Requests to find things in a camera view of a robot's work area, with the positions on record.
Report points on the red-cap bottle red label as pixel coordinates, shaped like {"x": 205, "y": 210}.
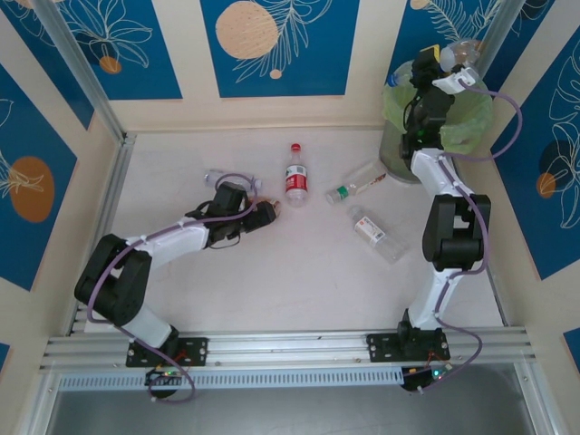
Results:
{"x": 296, "y": 183}

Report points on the clear bottle green neck label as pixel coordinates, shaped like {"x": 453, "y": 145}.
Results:
{"x": 358, "y": 182}

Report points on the clear bottle pink label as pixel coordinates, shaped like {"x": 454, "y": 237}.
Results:
{"x": 210, "y": 176}

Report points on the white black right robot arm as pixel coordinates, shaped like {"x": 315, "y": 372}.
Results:
{"x": 453, "y": 235}

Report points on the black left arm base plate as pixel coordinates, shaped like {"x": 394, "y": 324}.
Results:
{"x": 195, "y": 351}

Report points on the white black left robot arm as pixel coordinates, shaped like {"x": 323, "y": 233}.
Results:
{"x": 172, "y": 240}

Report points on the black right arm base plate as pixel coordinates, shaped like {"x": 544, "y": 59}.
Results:
{"x": 380, "y": 349}

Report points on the clear bottle white orange label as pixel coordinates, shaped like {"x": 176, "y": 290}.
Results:
{"x": 372, "y": 231}

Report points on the green-lined trash bin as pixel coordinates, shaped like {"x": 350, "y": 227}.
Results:
{"x": 471, "y": 118}

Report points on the aluminium frame post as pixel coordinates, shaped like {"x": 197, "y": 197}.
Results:
{"x": 505, "y": 27}
{"x": 87, "y": 77}

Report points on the clear plastic bottle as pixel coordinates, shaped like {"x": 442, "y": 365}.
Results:
{"x": 464, "y": 51}

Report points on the aluminium side rail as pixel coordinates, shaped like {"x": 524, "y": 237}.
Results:
{"x": 498, "y": 299}
{"x": 118, "y": 172}

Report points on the aluminium mounting rail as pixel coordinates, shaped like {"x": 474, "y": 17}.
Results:
{"x": 290, "y": 344}

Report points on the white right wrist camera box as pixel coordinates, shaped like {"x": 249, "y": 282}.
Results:
{"x": 451, "y": 81}

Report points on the clear bottle blue cap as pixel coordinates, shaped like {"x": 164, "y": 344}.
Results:
{"x": 395, "y": 80}

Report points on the blue floral wall panel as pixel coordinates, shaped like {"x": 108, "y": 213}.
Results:
{"x": 471, "y": 18}
{"x": 544, "y": 217}
{"x": 317, "y": 54}
{"x": 27, "y": 235}
{"x": 154, "y": 54}

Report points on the small circuit board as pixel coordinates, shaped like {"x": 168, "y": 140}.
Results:
{"x": 168, "y": 374}
{"x": 435, "y": 374}

